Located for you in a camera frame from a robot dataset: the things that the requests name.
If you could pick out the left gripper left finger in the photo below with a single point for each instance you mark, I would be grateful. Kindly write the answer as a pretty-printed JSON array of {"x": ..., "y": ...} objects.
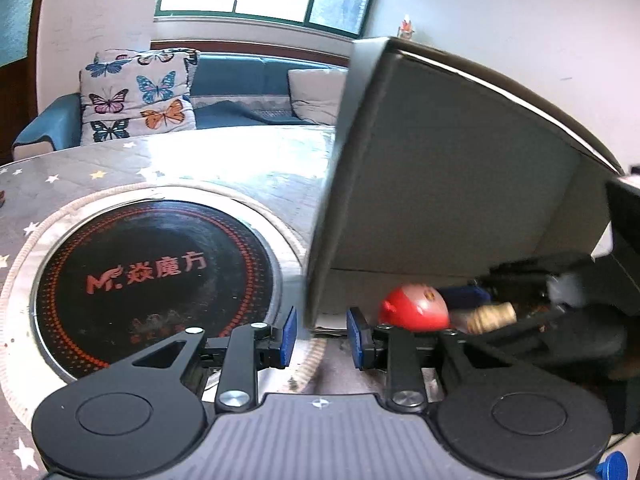
[{"x": 147, "y": 416}]

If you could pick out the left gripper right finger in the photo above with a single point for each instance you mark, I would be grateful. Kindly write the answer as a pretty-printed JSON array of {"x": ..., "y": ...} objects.
[{"x": 494, "y": 413}]

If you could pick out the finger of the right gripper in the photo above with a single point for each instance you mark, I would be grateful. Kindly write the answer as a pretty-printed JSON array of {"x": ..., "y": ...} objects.
[{"x": 467, "y": 297}]

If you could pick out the red round toy figure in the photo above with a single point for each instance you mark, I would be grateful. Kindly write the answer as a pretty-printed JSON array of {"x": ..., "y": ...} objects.
[{"x": 416, "y": 307}]

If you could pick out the black cardboard shoe box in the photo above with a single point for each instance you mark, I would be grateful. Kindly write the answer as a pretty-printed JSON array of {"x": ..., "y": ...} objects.
[{"x": 441, "y": 169}]

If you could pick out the black round induction cooker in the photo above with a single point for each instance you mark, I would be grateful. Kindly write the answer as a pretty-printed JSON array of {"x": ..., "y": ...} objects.
[{"x": 141, "y": 272}]

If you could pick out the grey cushion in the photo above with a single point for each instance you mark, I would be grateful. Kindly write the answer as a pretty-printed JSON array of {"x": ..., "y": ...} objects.
[{"x": 316, "y": 95}]

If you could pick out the blue sofa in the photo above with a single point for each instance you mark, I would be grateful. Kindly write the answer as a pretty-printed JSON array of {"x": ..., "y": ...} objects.
[{"x": 229, "y": 89}]

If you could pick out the butterfly print pillow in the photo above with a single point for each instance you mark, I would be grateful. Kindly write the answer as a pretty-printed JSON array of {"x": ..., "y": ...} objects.
[{"x": 128, "y": 93}]

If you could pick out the dark wooden door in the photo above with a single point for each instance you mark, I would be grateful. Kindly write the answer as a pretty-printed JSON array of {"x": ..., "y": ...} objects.
[{"x": 17, "y": 71}]

